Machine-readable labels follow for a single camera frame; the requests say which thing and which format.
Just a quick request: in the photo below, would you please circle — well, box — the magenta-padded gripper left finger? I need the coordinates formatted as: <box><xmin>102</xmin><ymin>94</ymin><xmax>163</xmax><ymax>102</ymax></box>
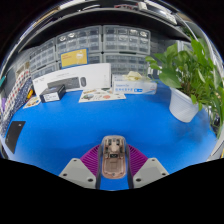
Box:
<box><xmin>58</xmin><ymin>144</ymin><xmax>103</xmax><ymax>190</ymax></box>

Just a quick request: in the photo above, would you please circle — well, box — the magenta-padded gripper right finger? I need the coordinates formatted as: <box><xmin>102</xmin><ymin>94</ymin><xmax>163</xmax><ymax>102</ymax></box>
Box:
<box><xmin>124</xmin><ymin>144</ymin><xmax>170</xmax><ymax>190</ymax></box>

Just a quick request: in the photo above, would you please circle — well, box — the pink transparent computer mouse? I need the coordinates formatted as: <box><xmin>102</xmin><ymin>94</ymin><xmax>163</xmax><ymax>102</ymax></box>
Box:
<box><xmin>100</xmin><ymin>134</ymin><xmax>128</xmax><ymax>180</ymax></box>

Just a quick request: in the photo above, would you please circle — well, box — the black mouse pad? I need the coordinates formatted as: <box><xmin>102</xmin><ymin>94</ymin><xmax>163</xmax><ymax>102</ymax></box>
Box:
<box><xmin>4</xmin><ymin>120</ymin><xmax>27</xmax><ymax>155</ymax></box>

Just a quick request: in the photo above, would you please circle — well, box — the green plant in white pot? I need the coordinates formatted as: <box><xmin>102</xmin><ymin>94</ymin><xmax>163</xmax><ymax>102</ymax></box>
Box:
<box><xmin>145</xmin><ymin>38</ymin><xmax>224</xmax><ymax>138</ymax></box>

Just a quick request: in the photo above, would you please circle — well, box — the small black box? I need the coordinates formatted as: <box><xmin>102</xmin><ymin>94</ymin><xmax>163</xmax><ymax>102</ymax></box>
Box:
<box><xmin>38</xmin><ymin>84</ymin><xmax>67</xmax><ymax>104</ymax></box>

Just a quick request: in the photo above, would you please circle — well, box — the white and blue tissue box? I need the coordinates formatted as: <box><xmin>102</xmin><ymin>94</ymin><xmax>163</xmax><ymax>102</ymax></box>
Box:
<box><xmin>111</xmin><ymin>70</ymin><xmax>158</xmax><ymax>96</ymax></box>

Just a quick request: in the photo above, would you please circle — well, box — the small yellow object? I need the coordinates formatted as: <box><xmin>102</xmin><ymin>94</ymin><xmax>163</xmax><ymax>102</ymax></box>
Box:
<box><xmin>26</xmin><ymin>87</ymin><xmax>35</xmax><ymax>100</ymax></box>

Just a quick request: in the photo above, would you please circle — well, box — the red and blue checked cloth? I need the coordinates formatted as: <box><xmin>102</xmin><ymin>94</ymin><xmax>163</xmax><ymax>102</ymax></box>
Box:
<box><xmin>2</xmin><ymin>68</ymin><xmax>32</xmax><ymax>116</ymax></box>

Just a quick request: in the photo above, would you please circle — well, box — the long white keyboard box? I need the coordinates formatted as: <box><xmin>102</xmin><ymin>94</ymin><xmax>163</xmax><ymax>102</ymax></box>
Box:
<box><xmin>32</xmin><ymin>62</ymin><xmax>112</xmax><ymax>98</ymax></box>

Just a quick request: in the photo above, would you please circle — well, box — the yellow and blue box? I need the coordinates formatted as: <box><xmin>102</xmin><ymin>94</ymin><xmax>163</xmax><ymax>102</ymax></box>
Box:
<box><xmin>60</xmin><ymin>48</ymin><xmax>90</xmax><ymax>69</ymax></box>

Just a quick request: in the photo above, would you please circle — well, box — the dark overhead shelf unit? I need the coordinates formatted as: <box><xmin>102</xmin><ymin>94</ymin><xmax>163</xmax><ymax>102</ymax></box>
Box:
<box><xmin>19</xmin><ymin>0</ymin><xmax>201</xmax><ymax>51</ymax></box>

